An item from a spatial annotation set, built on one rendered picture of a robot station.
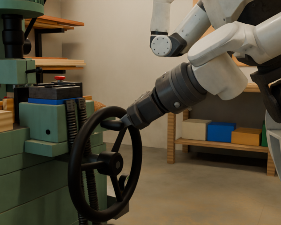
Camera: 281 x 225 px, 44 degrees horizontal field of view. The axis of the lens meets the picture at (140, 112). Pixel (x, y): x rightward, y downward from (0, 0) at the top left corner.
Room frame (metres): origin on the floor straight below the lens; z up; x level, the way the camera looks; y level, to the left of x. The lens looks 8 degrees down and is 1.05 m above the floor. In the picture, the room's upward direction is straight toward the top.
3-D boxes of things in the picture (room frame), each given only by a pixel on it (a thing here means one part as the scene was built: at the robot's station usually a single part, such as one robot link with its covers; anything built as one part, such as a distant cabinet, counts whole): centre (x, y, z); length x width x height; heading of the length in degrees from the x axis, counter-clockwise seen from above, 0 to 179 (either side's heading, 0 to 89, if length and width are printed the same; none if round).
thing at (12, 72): (1.04, 0.38, 1.03); 0.14 x 0.07 x 0.09; 59
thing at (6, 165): (1.00, 0.32, 0.82); 0.40 x 0.21 x 0.04; 149
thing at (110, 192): (1.18, 0.11, 0.58); 0.12 x 0.08 x 0.08; 59
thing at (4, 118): (0.82, 0.34, 0.92); 0.05 x 0.04 x 0.04; 156
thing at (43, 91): (0.91, 0.21, 0.99); 0.13 x 0.11 x 0.06; 149
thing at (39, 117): (0.91, 0.22, 0.91); 0.15 x 0.14 x 0.09; 149
